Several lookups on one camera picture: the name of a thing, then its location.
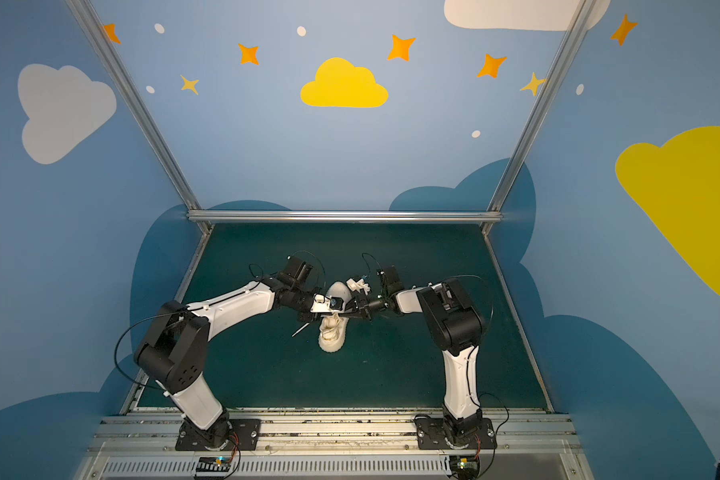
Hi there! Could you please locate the white knit sneaker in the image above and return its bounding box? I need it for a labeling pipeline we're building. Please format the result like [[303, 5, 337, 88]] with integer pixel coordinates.
[[318, 282, 352, 353]]

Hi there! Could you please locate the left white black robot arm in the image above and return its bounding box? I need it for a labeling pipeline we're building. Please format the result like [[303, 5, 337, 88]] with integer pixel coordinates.
[[134, 277, 335, 451]]

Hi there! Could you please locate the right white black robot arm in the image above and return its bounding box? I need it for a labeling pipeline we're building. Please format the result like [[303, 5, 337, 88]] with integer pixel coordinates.
[[353, 277, 488, 448]]

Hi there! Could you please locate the right small circuit board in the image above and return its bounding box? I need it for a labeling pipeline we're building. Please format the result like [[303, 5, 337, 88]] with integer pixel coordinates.
[[448, 456, 481, 480]]

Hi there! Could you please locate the small circuit board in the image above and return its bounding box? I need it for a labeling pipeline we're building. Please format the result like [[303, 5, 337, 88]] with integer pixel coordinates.
[[448, 456, 481, 480], [193, 456, 233, 479]]

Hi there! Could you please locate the left small circuit board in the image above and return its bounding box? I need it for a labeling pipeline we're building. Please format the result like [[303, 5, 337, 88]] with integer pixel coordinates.
[[193, 456, 233, 479]]

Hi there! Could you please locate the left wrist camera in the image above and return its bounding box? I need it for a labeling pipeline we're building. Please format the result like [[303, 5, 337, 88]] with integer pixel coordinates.
[[310, 295, 345, 315]]

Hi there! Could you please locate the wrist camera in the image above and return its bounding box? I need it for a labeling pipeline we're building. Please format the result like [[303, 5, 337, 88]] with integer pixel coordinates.
[[310, 295, 345, 315], [346, 276, 371, 296]]

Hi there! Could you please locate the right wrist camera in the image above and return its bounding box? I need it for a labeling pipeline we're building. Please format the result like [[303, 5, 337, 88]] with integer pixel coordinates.
[[346, 276, 371, 296]]

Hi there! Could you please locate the rear aluminium frame bar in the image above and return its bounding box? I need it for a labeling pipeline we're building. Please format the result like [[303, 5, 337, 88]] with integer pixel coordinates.
[[187, 210, 502, 224]]

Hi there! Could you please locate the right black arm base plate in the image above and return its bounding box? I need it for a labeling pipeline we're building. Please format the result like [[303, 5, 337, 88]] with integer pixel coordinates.
[[413, 415, 497, 450]]

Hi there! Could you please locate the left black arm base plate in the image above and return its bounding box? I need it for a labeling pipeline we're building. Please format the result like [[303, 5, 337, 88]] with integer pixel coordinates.
[[175, 417, 261, 452]]

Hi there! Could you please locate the front aluminium rail base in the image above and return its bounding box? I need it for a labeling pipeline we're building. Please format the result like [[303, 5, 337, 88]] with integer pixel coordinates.
[[75, 408, 594, 479]]

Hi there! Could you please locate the left aluminium frame post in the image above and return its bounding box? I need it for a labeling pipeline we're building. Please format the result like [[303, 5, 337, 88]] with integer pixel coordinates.
[[66, 0, 201, 211]]

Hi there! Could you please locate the aluminium frame post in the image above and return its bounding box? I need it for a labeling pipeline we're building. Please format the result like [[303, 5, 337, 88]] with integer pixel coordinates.
[[481, 0, 599, 240], [66, 0, 201, 211]]

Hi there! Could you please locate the right aluminium frame post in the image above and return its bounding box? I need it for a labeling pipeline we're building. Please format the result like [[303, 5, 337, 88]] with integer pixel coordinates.
[[481, 0, 599, 240]]

